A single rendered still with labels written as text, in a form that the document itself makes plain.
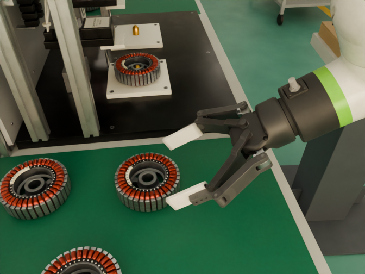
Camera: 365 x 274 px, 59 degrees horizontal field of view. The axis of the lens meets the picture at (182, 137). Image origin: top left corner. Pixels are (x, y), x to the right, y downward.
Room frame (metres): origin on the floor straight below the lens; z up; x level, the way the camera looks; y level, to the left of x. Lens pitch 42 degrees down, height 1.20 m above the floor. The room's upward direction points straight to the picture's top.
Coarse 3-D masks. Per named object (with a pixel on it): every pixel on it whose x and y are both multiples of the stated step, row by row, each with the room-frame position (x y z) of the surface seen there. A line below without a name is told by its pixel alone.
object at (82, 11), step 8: (72, 0) 0.89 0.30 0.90; (80, 0) 0.89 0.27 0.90; (88, 0) 0.89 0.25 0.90; (96, 0) 0.89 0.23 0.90; (104, 0) 0.89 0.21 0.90; (112, 0) 0.90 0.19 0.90; (120, 0) 0.94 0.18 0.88; (80, 8) 0.89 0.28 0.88; (112, 8) 0.90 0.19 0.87; (120, 8) 0.90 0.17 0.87; (80, 16) 0.89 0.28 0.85
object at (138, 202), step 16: (128, 160) 0.40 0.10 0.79; (144, 160) 0.40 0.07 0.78; (160, 160) 0.40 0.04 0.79; (128, 176) 0.36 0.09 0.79; (144, 176) 0.38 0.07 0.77; (176, 176) 0.36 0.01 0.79; (128, 192) 0.33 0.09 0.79; (144, 192) 0.33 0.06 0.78; (160, 192) 0.33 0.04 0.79; (176, 192) 0.34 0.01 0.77; (144, 208) 0.32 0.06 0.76; (160, 208) 0.32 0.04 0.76
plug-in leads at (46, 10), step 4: (44, 0) 0.65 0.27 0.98; (44, 4) 0.66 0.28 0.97; (48, 8) 0.66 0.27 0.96; (48, 12) 0.66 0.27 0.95; (48, 16) 0.66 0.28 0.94; (76, 20) 0.68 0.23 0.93; (44, 24) 0.65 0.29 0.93; (48, 24) 0.65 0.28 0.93; (48, 28) 0.66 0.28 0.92; (44, 32) 0.65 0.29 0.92; (48, 32) 0.65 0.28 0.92; (52, 32) 0.65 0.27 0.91; (44, 36) 0.64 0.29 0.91; (48, 36) 0.65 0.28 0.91; (52, 36) 0.65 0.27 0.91; (48, 40) 0.65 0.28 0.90
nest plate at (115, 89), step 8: (112, 64) 0.75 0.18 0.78; (160, 64) 0.75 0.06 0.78; (112, 72) 0.71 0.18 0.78; (112, 80) 0.67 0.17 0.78; (160, 80) 0.67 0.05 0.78; (168, 80) 0.67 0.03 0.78; (112, 88) 0.64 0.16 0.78; (120, 88) 0.64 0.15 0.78; (128, 88) 0.64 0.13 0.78; (136, 88) 0.64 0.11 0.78; (144, 88) 0.64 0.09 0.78; (152, 88) 0.64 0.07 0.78; (160, 88) 0.64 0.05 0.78; (168, 88) 0.64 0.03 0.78; (112, 96) 0.61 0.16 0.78; (120, 96) 0.62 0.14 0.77; (128, 96) 0.62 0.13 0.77; (136, 96) 0.62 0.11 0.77
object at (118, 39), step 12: (84, 24) 0.67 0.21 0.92; (96, 24) 0.67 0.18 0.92; (108, 24) 0.67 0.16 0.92; (84, 36) 0.65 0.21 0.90; (96, 36) 0.66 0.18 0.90; (108, 36) 0.66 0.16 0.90; (120, 36) 0.70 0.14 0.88; (48, 48) 0.64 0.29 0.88; (108, 48) 0.66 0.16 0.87; (120, 48) 0.66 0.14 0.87
